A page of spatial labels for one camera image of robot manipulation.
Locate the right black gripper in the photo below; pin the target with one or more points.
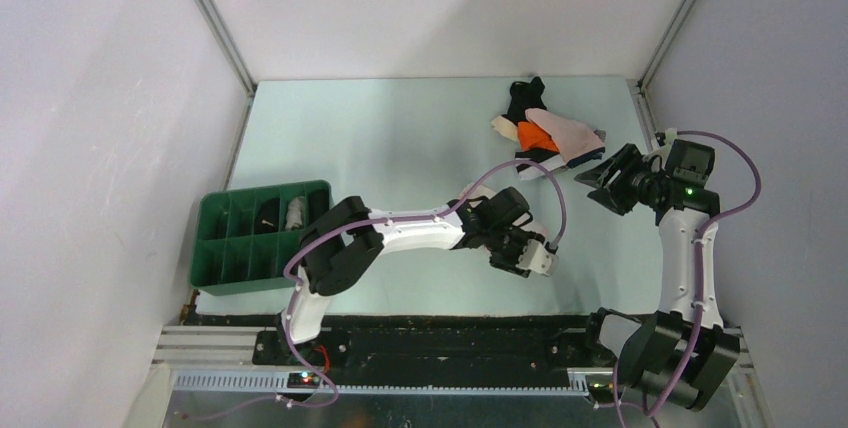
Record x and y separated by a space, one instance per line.
613 198

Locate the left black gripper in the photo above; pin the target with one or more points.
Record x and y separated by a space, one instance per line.
509 264

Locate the white pink-trimmed underwear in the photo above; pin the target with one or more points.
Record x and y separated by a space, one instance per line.
484 193

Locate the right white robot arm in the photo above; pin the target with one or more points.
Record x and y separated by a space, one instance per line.
680 353

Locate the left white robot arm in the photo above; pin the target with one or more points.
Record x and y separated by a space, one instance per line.
341 245

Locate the black white striped underwear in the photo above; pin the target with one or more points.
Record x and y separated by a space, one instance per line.
532 162

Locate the light pink underwear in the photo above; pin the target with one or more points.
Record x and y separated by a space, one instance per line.
577 142

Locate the orange underwear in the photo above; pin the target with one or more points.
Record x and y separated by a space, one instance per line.
533 137

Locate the cream underwear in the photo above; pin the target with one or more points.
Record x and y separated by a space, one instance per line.
505 127

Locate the rolled white underwear in tray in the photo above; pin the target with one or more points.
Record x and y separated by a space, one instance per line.
295 216

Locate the green divided storage tray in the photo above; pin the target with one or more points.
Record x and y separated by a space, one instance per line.
228 259

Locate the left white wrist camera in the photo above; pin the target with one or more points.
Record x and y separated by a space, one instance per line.
538 258

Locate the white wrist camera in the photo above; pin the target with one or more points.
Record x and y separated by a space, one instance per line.
538 258
665 138

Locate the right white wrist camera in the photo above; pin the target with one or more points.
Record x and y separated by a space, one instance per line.
665 138

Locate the right aluminium frame post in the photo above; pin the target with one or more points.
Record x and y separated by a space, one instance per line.
664 46

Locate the aluminium frame post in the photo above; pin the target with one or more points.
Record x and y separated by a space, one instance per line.
664 46
227 44

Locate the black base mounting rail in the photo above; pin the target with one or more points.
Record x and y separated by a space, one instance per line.
442 351

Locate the left aluminium frame post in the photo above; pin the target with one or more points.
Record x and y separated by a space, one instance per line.
227 44

